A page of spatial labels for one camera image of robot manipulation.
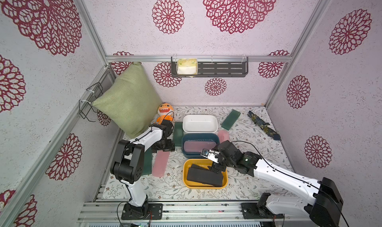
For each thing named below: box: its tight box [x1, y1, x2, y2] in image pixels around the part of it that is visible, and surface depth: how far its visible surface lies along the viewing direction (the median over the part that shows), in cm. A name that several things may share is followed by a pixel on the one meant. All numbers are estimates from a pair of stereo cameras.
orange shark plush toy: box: [156, 102, 175, 125], surface depth 111 cm
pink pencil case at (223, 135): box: [217, 129, 230, 144], surface depth 105 cm
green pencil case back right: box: [220, 109, 241, 131], surface depth 114 cm
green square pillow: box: [91, 61, 163, 138], surface depth 89 cm
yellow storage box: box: [183, 158, 228, 189], surface depth 83 cm
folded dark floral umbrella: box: [247, 110, 282, 141], surface depth 108 cm
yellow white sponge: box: [176, 58, 198, 75], surface depth 92 cm
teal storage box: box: [181, 132, 220, 159], surface depth 100 cm
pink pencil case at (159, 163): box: [152, 150, 170, 178], surface depth 92 cm
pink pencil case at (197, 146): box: [183, 140, 217, 153], surface depth 100 cm
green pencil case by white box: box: [173, 121, 184, 147], surface depth 105 cm
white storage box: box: [182, 114, 219, 134], surface depth 112 cm
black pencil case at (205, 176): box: [187, 167, 224, 188], surface depth 83 cm
